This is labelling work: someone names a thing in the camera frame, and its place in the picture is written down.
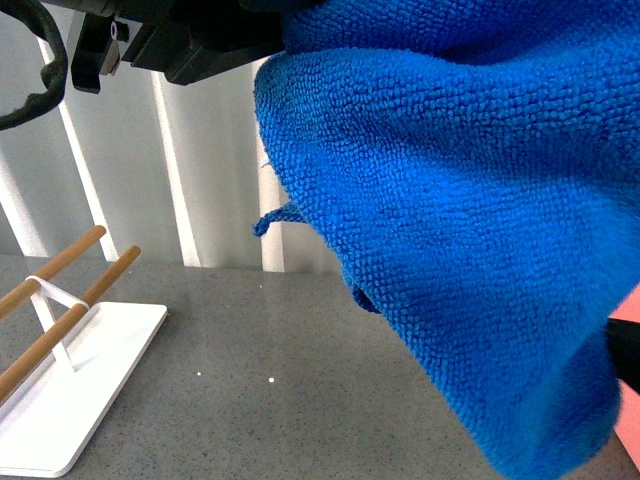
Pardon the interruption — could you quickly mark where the blue microfiber cloth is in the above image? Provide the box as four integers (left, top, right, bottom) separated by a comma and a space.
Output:
254, 1, 639, 479

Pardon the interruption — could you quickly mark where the white towel rack stand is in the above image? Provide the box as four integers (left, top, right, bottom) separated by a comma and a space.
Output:
1, 302, 168, 478

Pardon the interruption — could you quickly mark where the black cable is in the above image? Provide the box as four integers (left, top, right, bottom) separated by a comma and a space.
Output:
0, 0, 70, 132

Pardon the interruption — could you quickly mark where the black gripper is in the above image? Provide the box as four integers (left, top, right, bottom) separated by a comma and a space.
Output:
58, 0, 312, 94

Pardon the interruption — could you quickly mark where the white pleated curtain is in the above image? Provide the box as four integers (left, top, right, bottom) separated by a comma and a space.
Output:
0, 0, 346, 275

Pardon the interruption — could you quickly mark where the pink plastic box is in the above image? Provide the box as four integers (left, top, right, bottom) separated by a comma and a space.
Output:
606, 287, 639, 468

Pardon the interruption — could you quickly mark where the wooden rack rod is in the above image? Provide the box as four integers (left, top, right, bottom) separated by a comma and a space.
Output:
1, 225, 107, 320
1, 245, 141, 404

